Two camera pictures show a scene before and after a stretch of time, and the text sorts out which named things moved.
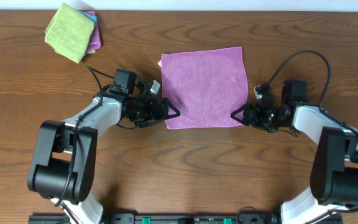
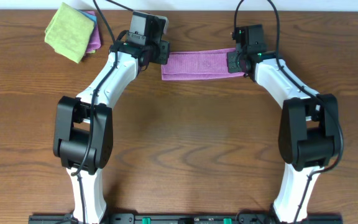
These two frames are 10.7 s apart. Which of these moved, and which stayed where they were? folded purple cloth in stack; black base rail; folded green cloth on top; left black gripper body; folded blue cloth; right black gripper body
Moved: right black gripper body; left black gripper body
Stayed: folded blue cloth; folded purple cloth in stack; black base rail; folded green cloth on top
